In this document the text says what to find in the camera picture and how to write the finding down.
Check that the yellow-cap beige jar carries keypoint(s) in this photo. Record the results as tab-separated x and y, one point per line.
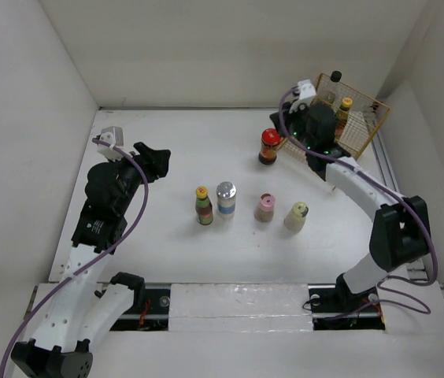
295	219

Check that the yellow-cap sauce bottle front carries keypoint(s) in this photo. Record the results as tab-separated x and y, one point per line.
203	206

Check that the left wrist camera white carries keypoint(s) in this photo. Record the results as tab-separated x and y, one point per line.
107	140

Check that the red-cap dark sauce jar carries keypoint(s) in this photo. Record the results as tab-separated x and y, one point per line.
270	140

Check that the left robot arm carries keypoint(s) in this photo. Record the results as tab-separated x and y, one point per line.
78	315

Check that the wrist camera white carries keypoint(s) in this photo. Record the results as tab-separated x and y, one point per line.
304	94
107	140

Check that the yellow wire basket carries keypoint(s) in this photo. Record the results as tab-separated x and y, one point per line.
365	119

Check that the yellow-cap sauce bottle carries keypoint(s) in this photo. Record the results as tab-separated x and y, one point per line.
342	116
203	206

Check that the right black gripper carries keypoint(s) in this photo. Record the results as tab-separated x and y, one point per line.
275	119

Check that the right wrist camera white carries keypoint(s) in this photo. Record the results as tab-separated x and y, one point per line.
304	94

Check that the pink-cap spice jar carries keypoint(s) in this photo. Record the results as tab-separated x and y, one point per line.
265	208

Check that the tall black-cap glass bottle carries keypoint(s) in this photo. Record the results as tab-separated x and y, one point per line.
330	90

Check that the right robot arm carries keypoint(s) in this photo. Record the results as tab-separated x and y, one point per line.
400	225

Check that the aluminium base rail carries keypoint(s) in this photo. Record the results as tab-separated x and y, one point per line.
244	308

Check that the silver-cap blue-label shaker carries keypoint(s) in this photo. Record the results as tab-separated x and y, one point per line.
226	199

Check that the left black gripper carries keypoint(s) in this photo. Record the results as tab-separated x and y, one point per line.
154	161

